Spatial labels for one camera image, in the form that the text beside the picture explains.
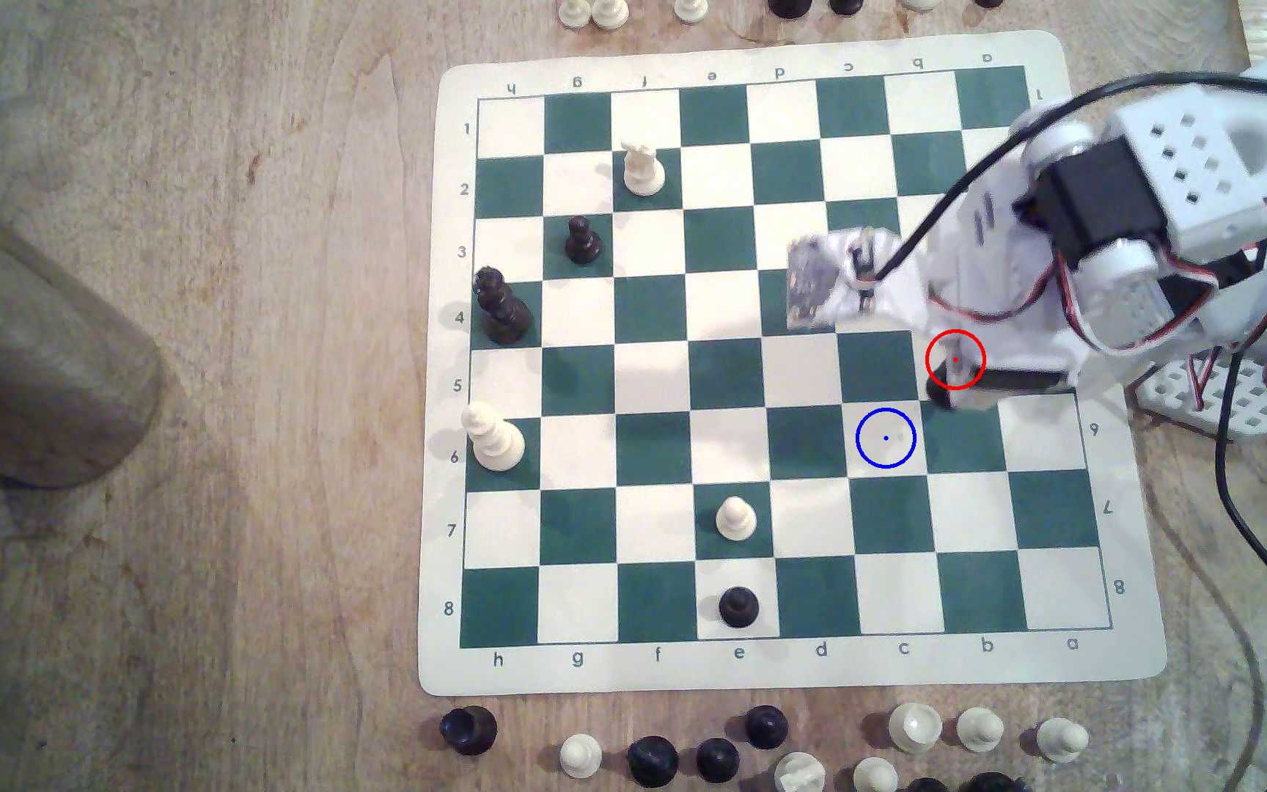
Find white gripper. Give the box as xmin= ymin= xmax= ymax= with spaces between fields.
xmin=787 ymin=165 xmax=1091 ymax=411

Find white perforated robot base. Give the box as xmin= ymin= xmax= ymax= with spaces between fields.
xmin=1134 ymin=350 xmax=1267 ymax=438

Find white chess knight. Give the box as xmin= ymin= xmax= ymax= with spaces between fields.
xmin=623 ymin=139 xmax=668 ymax=198

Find tall black chess piece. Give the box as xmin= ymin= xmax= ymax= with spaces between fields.
xmin=474 ymin=265 xmax=535 ymax=347

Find tall white chess piece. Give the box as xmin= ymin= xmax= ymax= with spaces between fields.
xmin=462 ymin=401 xmax=527 ymax=474

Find green white chessboard mat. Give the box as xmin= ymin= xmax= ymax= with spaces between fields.
xmin=416 ymin=29 xmax=1168 ymax=697

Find brown wooden cylinder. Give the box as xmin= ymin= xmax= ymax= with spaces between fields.
xmin=0 ymin=165 xmax=165 ymax=492

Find red white black servo wires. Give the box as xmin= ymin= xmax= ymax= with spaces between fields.
xmin=925 ymin=236 xmax=1223 ymax=356

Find black camera cable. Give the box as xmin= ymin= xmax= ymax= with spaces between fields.
xmin=873 ymin=71 xmax=1267 ymax=282

